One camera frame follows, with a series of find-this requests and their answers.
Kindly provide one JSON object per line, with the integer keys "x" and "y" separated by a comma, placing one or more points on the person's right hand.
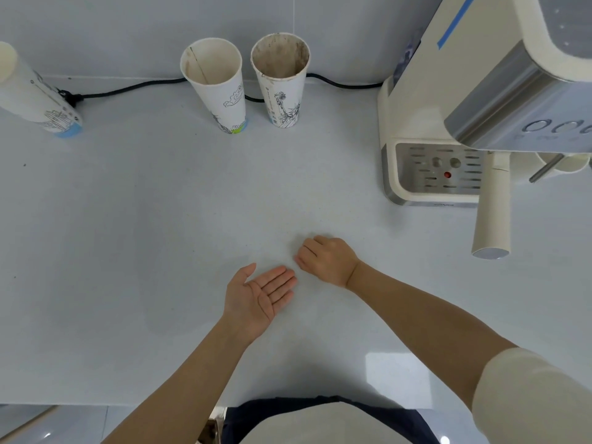
{"x": 330, "y": 261}

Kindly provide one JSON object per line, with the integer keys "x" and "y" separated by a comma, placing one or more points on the person's left hand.
{"x": 247, "y": 302}

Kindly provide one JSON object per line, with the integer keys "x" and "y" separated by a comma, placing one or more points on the person's left middle finger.
{"x": 280, "y": 282}

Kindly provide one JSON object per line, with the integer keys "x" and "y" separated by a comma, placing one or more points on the person's right fingers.
{"x": 305, "y": 255}

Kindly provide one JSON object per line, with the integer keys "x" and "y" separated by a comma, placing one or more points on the person's left thumb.
{"x": 243, "y": 276}

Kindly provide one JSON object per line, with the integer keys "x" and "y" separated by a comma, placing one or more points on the person's left little finger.
{"x": 282, "y": 303}

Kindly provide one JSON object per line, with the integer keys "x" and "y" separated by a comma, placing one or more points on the person's right forearm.
{"x": 425, "y": 323}

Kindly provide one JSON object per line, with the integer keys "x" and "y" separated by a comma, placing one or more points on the person's left forearm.
{"x": 185, "y": 388}

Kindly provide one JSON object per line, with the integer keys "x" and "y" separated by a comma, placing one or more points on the dark blue apron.
{"x": 259, "y": 411}

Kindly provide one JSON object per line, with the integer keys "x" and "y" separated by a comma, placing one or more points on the metal drip tray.
{"x": 434, "y": 173}

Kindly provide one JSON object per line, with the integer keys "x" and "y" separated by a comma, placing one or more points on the stained paper cup black drawing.
{"x": 283, "y": 99}

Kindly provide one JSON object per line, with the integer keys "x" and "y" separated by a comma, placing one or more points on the paper cup with green print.
{"x": 222, "y": 94}

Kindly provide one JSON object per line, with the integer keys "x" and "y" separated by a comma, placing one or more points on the translucent water tank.
{"x": 408, "y": 60}

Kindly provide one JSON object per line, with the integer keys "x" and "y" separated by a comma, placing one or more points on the metal steam wand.
{"x": 545, "y": 168}

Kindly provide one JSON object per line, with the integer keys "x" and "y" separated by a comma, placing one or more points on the white shirt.
{"x": 532, "y": 402}

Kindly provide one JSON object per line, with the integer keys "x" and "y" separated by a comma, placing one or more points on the blue tape strip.
{"x": 455, "y": 23}

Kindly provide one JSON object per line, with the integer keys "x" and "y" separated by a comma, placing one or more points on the paper cup with blue base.
{"x": 32, "y": 94}

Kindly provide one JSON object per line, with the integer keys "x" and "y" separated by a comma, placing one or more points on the cream espresso machine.
{"x": 485, "y": 36}

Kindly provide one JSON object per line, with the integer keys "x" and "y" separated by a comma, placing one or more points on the cream round cup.
{"x": 576, "y": 162}

